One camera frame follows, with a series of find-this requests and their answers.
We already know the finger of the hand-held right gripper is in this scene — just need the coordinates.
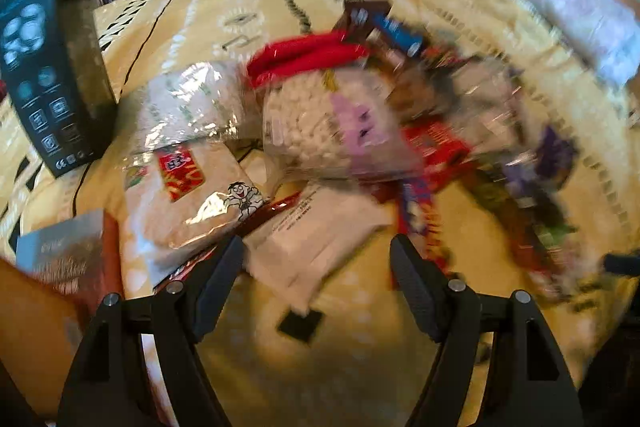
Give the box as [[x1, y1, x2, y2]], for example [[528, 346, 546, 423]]
[[602, 249, 640, 278]]

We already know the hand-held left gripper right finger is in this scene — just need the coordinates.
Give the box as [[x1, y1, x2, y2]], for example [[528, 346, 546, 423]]
[[390, 234, 586, 427]]

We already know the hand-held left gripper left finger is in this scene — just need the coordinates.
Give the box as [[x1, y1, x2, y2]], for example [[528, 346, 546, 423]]
[[57, 234, 246, 427]]

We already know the pile of mixed snack packets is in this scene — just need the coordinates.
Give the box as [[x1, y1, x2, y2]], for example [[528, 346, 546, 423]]
[[332, 0, 596, 303]]

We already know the clear bag of white snacks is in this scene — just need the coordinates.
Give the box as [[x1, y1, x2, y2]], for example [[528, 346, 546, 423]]
[[131, 61, 253, 154]]

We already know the small black square patch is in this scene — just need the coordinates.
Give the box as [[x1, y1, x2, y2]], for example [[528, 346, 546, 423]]
[[277, 308, 324, 344]]

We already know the rice cracker bag red label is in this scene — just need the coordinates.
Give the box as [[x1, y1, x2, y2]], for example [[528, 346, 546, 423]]
[[123, 141, 274, 280]]

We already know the white flat packet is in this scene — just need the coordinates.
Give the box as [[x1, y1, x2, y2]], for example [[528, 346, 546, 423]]
[[244, 182, 397, 314]]

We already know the red-topped bag of white candies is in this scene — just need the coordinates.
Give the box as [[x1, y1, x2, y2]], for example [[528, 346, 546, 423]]
[[246, 33, 423, 184]]

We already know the black printed carton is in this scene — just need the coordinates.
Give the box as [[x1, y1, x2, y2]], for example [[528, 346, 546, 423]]
[[0, 0, 119, 178]]

